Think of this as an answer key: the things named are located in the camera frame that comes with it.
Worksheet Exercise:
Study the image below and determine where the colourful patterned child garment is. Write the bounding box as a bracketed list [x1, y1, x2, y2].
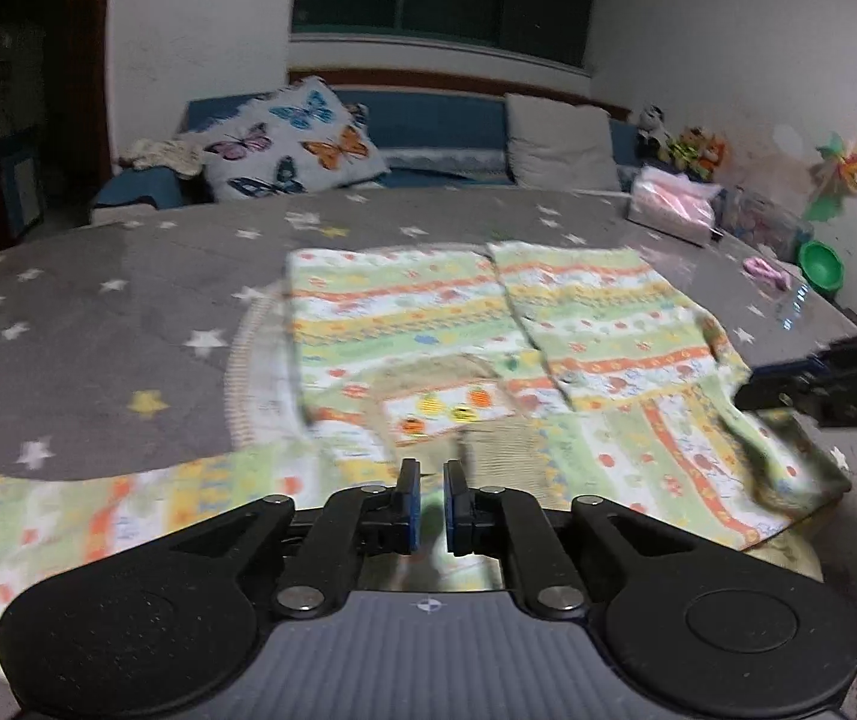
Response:
[0, 242, 849, 616]

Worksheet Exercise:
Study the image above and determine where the green plastic bowl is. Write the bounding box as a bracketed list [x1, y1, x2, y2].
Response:
[798, 239, 844, 299]

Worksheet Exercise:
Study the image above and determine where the pink scrunchie headband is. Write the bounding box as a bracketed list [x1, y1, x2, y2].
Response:
[742, 257, 792, 291]

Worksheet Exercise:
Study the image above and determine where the round black induction cooktop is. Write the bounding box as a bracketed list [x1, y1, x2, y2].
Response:
[747, 528, 823, 582]

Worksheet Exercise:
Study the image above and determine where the clear plastic toy box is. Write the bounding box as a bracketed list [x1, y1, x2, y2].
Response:
[719, 187, 814, 262]

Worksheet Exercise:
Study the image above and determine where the colourful paper pinwheel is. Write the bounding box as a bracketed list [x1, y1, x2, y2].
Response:
[802, 132, 857, 223]

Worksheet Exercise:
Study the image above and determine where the pink tissue box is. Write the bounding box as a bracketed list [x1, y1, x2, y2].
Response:
[627, 166, 723, 247]

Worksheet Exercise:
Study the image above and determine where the orange fox plush toy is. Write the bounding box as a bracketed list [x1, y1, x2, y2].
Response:
[695, 135, 727, 182]

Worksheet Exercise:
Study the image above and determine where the yellow bear plush toy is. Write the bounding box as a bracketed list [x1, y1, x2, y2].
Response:
[667, 127, 705, 172]

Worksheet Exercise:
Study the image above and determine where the panda plush toy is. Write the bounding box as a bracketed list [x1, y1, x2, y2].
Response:
[635, 104, 672, 163]

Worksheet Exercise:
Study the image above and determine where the grey plain pillow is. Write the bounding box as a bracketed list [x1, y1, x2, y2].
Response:
[504, 94, 620, 192]

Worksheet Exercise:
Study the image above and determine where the blue sofa bench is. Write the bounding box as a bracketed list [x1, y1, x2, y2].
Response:
[89, 88, 648, 212]

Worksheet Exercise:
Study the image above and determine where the butterfly print pillow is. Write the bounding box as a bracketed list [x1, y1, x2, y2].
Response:
[183, 76, 389, 202]

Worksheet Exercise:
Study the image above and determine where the cream cloth on sofa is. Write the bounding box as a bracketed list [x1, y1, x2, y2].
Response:
[118, 138, 204, 179]

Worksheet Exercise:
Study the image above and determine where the dark wooden door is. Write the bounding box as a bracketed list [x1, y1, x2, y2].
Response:
[0, 0, 111, 252]

